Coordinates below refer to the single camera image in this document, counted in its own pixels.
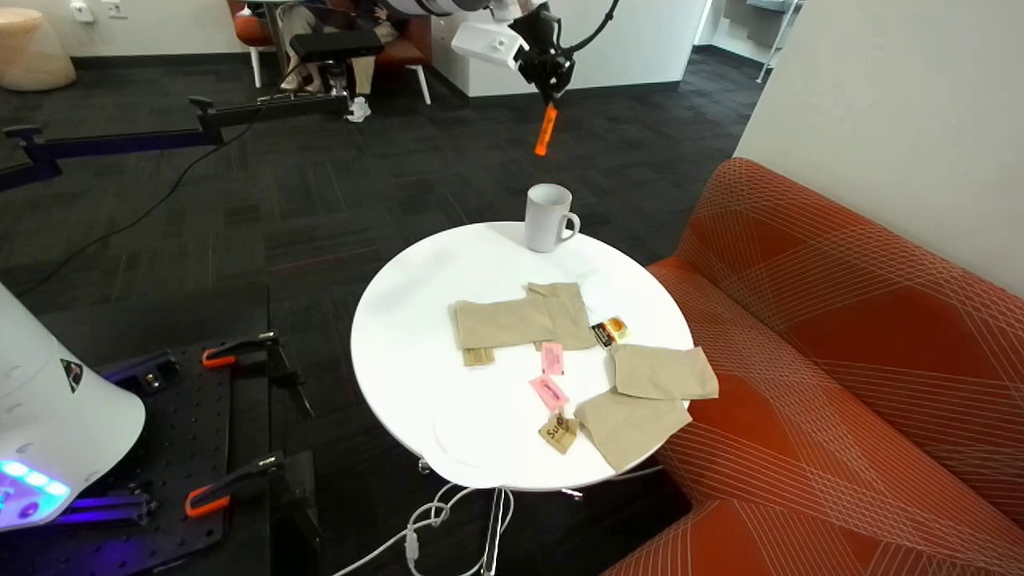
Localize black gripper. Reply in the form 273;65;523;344
511;0;575;107

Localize orange marker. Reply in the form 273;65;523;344
532;98;563;161

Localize white ceramic mug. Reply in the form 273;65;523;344
523;178;587;255

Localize white counter cabinet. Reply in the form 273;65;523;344
429;0;715;98

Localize seated person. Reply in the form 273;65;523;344
273;0;408;127

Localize black orange tea packet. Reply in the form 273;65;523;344
589;315;634;348

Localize orange chair white legs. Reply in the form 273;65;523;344
225;0;435;109

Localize tan patterned tea packet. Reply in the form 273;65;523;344
537;412;582;457

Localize white round plate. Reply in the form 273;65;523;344
425;397;547;485

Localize orange patterned sofa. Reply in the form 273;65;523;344
602;157;1024;576

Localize black robot cart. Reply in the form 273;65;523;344
62;338;323;576

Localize beige round pouf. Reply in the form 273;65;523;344
0;4;79;95

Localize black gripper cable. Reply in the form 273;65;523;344
557;0;625;57

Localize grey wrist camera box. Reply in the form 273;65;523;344
451;16;532;72

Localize orange handled black clamp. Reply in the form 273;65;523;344
184;455;289;523
197;329;313;416

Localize black floor cable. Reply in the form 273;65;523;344
19;123;264;297

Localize black camera boom stand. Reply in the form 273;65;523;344
0;92;354;193

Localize white cable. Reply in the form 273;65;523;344
333;483;474;576
461;485;523;576

